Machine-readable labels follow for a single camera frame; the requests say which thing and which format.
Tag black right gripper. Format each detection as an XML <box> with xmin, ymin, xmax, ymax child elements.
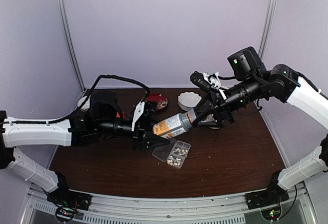
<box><xmin>191</xmin><ymin>74</ymin><xmax>264</xmax><ymax>128</ymax></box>

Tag amber bottle grey cap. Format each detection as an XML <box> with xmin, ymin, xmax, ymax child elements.
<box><xmin>152</xmin><ymin>109</ymin><xmax>196</xmax><ymax>138</ymax></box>

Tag clear plastic pill organizer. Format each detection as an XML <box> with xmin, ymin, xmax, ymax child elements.
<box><xmin>152</xmin><ymin>139</ymin><xmax>191</xmax><ymax>169</ymax></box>

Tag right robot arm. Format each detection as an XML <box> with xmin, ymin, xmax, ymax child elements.
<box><xmin>187</xmin><ymin>47</ymin><xmax>327</xmax><ymax>205</ymax></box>

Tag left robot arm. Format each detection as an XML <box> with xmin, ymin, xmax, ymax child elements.
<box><xmin>1</xmin><ymin>91</ymin><xmax>170</xmax><ymax>206</ymax></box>

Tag white pills in organizer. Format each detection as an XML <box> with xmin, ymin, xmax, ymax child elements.
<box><xmin>166</xmin><ymin>147</ymin><xmax>189</xmax><ymax>169</ymax></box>

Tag floral mug yellow inside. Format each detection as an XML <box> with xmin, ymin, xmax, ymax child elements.
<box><xmin>204</xmin><ymin>115</ymin><xmax>221</xmax><ymax>130</ymax></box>

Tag white scalloped bowl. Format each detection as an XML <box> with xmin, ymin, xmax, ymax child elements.
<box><xmin>178</xmin><ymin>92</ymin><xmax>202</xmax><ymax>111</ymax></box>

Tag red floral plate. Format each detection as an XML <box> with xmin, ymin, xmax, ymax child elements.
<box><xmin>146</xmin><ymin>93</ymin><xmax>168</xmax><ymax>111</ymax></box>

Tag plain white ceramic bowl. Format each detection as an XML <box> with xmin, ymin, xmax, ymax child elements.
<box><xmin>77</xmin><ymin>96</ymin><xmax>90</xmax><ymax>112</ymax></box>

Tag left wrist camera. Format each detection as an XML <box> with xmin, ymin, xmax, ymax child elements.
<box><xmin>131</xmin><ymin>101</ymin><xmax>157</xmax><ymax>132</ymax></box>

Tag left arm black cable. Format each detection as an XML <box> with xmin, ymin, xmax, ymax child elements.
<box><xmin>7</xmin><ymin>74</ymin><xmax>152</xmax><ymax>126</ymax></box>

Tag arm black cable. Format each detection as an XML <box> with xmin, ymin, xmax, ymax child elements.
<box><xmin>7</xmin><ymin>74</ymin><xmax>152</xmax><ymax>126</ymax></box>
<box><xmin>220</xmin><ymin>74</ymin><xmax>328</xmax><ymax>217</ymax></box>

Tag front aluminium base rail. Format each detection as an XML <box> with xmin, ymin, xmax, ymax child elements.
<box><xmin>20</xmin><ymin>180</ymin><xmax>320</xmax><ymax>224</ymax></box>

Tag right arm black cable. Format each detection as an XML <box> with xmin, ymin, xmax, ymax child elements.
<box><xmin>220</xmin><ymin>74</ymin><xmax>328</xmax><ymax>217</ymax></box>

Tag right aluminium frame post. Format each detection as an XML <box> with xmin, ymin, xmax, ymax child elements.
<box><xmin>258</xmin><ymin>0</ymin><xmax>277</xmax><ymax>60</ymax></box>

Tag aluminium frame post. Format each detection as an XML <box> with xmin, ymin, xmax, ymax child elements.
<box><xmin>258</xmin><ymin>0</ymin><xmax>277</xmax><ymax>60</ymax></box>
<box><xmin>57</xmin><ymin>0</ymin><xmax>85</xmax><ymax>92</ymax></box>

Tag left aluminium frame post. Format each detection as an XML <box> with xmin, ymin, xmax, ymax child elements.
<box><xmin>57</xmin><ymin>0</ymin><xmax>85</xmax><ymax>92</ymax></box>

